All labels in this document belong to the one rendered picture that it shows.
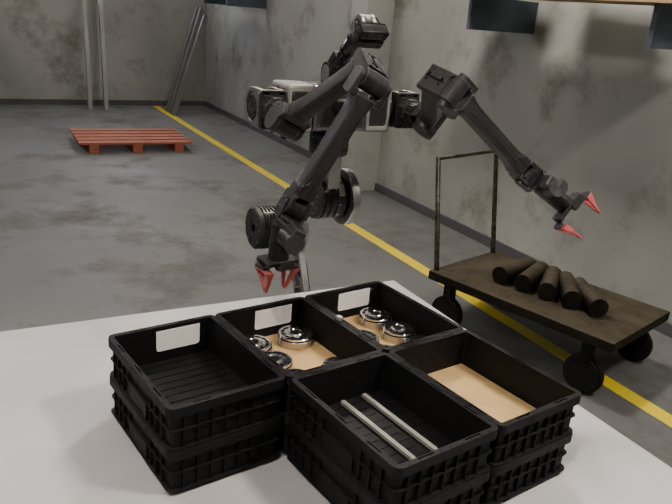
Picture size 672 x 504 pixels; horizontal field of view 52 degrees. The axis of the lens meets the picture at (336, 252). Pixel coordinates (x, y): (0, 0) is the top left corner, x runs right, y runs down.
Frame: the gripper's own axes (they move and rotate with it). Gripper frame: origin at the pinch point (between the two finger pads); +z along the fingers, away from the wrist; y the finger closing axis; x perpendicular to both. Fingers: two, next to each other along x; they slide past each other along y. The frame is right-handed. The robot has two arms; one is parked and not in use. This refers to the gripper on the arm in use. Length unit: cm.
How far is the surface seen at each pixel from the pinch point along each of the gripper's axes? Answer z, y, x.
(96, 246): 125, 72, 314
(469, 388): 15, 32, -48
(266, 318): 13.2, 2.4, 5.7
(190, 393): 18.1, -31.2, -11.3
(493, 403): 14, 32, -56
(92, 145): 137, 183, 609
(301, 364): 17.6, 1.4, -14.0
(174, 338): 13.5, -26.2, 7.5
